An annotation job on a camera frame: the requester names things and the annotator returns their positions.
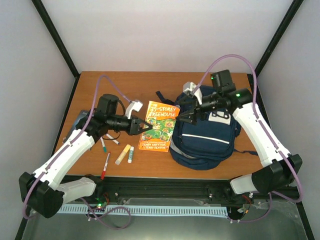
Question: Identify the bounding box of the red white marker pen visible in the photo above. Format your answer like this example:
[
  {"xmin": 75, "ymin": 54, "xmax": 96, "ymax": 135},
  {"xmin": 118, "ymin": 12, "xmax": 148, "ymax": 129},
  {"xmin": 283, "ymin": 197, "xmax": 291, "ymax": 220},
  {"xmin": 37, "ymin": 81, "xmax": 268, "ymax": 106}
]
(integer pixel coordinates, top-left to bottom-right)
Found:
[{"xmin": 100, "ymin": 152, "xmax": 111, "ymax": 180}]

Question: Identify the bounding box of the black corner post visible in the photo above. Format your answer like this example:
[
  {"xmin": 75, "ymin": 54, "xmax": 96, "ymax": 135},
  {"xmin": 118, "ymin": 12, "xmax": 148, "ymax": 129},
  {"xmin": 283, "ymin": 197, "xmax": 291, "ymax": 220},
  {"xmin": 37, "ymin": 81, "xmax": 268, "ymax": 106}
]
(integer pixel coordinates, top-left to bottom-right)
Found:
[
  {"xmin": 31, "ymin": 0, "xmax": 80, "ymax": 79},
  {"xmin": 255, "ymin": 0, "xmax": 304, "ymax": 77}
]

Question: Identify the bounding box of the orange Treehouse book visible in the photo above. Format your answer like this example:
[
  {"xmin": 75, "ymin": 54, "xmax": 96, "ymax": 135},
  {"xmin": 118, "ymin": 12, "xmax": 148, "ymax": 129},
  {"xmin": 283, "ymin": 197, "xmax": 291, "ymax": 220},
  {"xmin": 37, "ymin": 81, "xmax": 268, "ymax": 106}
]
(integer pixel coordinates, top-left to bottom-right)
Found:
[{"xmin": 138, "ymin": 101, "xmax": 180, "ymax": 152}]

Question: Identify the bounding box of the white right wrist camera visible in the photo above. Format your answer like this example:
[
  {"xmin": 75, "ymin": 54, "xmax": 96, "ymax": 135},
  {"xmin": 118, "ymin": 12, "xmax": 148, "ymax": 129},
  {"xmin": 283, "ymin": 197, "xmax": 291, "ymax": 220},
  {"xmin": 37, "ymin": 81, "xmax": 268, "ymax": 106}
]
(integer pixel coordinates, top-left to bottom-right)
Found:
[{"xmin": 183, "ymin": 81, "xmax": 203, "ymax": 105}]

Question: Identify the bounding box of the black aluminium frame rail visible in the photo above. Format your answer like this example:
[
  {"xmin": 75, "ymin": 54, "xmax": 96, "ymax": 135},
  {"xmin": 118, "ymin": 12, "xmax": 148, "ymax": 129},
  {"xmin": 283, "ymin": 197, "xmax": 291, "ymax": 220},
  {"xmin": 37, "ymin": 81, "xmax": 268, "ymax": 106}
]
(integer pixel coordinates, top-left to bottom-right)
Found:
[{"xmin": 32, "ymin": 174, "xmax": 300, "ymax": 203}]

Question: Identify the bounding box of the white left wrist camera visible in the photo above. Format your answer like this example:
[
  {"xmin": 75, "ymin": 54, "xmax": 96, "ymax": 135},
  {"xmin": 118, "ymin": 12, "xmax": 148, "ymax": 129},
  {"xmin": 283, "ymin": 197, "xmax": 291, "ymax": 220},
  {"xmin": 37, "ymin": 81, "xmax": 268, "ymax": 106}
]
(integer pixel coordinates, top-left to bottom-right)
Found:
[{"xmin": 125, "ymin": 99, "xmax": 143, "ymax": 119}]

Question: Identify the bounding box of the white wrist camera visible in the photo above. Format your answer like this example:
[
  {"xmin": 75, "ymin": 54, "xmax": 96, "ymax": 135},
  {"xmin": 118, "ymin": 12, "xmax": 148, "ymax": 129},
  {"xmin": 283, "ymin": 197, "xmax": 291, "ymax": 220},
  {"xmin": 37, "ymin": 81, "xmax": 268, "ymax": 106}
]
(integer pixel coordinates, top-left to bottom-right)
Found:
[
  {"xmin": 125, "ymin": 99, "xmax": 143, "ymax": 119},
  {"xmin": 183, "ymin": 81, "xmax": 203, "ymax": 105}
]

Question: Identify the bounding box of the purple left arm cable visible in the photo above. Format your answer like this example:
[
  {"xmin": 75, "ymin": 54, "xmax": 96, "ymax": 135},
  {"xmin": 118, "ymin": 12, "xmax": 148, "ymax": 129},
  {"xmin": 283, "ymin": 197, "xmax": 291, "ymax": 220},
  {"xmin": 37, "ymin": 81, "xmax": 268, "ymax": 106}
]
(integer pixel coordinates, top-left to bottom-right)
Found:
[{"xmin": 21, "ymin": 74, "xmax": 132, "ymax": 230}]

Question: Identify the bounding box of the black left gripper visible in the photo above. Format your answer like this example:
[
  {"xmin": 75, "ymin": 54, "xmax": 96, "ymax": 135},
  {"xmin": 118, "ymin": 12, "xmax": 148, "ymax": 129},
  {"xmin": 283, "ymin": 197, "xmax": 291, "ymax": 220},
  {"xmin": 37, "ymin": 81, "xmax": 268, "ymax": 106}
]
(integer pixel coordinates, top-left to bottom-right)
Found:
[{"xmin": 108, "ymin": 115, "xmax": 153, "ymax": 136}]

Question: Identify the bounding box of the green white glue stick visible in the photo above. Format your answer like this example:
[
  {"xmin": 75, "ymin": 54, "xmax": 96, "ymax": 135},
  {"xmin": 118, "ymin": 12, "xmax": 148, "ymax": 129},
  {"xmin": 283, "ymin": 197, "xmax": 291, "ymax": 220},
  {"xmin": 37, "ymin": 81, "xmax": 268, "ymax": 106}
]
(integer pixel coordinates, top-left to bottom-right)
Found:
[{"xmin": 127, "ymin": 146, "xmax": 135, "ymax": 164}]

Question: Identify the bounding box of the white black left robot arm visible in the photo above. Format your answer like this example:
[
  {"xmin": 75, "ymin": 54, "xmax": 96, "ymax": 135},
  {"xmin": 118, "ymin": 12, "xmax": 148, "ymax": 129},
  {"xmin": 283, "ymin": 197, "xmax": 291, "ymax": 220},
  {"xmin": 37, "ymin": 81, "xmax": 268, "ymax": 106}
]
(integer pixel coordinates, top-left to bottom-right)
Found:
[{"xmin": 18, "ymin": 94, "xmax": 152, "ymax": 218}]

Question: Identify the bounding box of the black left corner post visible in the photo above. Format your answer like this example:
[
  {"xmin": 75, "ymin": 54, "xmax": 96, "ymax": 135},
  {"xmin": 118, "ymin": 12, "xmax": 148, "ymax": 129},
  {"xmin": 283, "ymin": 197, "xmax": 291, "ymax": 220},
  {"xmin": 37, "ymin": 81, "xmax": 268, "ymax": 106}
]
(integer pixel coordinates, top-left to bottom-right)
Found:
[{"xmin": 31, "ymin": 0, "xmax": 80, "ymax": 79}]

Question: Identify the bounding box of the light blue slotted cable duct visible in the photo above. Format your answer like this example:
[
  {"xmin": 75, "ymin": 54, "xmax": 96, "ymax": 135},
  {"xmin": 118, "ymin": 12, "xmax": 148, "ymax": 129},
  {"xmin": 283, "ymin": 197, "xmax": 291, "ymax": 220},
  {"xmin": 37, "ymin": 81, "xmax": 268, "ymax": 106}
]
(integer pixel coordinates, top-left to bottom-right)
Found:
[{"xmin": 58, "ymin": 202, "xmax": 229, "ymax": 217}]

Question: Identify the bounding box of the dark blue Heights book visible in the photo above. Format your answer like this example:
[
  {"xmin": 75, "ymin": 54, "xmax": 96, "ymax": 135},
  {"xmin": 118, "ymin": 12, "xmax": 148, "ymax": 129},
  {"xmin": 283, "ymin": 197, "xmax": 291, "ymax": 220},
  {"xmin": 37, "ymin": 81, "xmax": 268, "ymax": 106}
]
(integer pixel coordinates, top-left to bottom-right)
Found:
[{"xmin": 63, "ymin": 109, "xmax": 92, "ymax": 143}]

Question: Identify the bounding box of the black right corner post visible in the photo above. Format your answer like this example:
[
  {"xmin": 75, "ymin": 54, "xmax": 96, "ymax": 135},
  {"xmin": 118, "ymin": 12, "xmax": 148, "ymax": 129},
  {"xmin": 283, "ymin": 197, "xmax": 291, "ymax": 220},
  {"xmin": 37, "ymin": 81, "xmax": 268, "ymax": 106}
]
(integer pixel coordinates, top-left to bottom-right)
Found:
[{"xmin": 255, "ymin": 0, "xmax": 304, "ymax": 77}]

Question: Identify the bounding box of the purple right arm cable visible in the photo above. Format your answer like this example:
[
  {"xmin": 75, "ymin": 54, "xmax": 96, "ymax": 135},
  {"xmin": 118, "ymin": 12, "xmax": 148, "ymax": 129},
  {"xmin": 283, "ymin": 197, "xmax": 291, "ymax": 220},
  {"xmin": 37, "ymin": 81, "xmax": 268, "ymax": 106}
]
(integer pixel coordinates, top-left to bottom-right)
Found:
[{"xmin": 192, "ymin": 54, "xmax": 305, "ymax": 224}]

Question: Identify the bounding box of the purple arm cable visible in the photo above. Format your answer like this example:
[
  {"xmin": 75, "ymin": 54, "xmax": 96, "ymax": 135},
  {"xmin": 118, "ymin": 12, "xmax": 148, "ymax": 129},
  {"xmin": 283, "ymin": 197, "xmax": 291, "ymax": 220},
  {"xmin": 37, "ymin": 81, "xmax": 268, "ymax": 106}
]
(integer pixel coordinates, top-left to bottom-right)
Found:
[
  {"xmin": 21, "ymin": 74, "xmax": 132, "ymax": 230},
  {"xmin": 192, "ymin": 54, "xmax": 305, "ymax": 224}
]

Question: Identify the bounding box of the green capped white marker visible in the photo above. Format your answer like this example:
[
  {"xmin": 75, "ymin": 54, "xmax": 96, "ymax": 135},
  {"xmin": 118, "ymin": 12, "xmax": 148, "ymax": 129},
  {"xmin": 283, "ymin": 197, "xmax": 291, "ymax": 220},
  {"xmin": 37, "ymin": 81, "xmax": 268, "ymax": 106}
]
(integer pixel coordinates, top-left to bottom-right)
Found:
[{"xmin": 100, "ymin": 137, "xmax": 107, "ymax": 153}]

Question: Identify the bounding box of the navy blue student backpack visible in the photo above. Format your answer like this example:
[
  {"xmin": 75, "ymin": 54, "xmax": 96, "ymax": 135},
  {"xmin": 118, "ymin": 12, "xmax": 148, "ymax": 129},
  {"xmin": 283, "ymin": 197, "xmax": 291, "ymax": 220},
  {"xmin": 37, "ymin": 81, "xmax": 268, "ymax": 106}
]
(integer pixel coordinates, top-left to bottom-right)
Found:
[{"xmin": 156, "ymin": 84, "xmax": 258, "ymax": 171}]

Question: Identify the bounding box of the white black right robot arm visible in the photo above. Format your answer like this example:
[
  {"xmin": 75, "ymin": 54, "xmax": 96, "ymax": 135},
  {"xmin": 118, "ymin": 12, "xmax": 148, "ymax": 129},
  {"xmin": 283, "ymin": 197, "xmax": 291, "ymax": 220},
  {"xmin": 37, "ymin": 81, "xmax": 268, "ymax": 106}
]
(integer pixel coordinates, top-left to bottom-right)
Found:
[{"xmin": 177, "ymin": 70, "xmax": 302, "ymax": 195}]

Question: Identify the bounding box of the purple capped white marker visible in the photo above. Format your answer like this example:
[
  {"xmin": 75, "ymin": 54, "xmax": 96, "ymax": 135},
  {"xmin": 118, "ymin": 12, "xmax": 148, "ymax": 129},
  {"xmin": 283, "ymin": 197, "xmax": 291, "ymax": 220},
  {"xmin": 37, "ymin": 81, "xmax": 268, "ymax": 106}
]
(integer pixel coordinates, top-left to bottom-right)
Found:
[{"xmin": 106, "ymin": 133, "xmax": 120, "ymax": 145}]

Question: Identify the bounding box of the yellow highlighter marker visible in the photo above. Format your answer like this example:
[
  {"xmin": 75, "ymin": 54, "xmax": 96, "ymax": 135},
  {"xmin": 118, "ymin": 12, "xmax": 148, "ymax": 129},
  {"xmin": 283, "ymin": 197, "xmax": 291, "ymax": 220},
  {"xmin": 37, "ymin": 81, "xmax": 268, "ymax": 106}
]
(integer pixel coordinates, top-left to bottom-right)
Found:
[{"xmin": 115, "ymin": 144, "xmax": 131, "ymax": 165}]

